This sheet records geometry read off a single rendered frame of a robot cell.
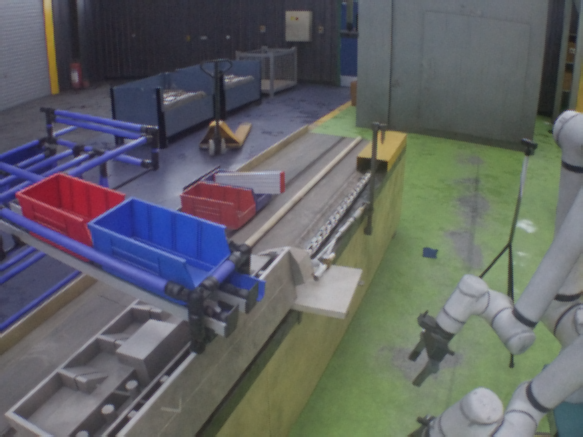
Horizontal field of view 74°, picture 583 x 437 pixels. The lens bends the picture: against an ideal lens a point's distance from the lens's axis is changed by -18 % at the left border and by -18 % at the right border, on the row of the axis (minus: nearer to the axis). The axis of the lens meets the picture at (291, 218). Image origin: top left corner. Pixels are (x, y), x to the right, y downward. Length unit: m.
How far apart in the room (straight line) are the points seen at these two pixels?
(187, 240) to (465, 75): 6.00
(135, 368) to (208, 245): 0.41
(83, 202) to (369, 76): 6.00
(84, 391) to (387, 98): 6.30
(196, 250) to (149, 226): 0.15
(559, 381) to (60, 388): 1.23
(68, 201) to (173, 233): 0.40
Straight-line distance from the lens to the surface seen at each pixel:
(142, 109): 6.40
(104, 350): 1.38
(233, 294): 1.08
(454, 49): 6.79
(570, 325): 1.52
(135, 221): 1.21
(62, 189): 1.40
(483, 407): 0.96
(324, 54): 11.01
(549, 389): 1.04
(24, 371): 1.66
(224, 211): 2.23
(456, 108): 6.89
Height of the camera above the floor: 1.78
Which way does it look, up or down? 26 degrees down
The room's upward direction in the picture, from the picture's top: straight up
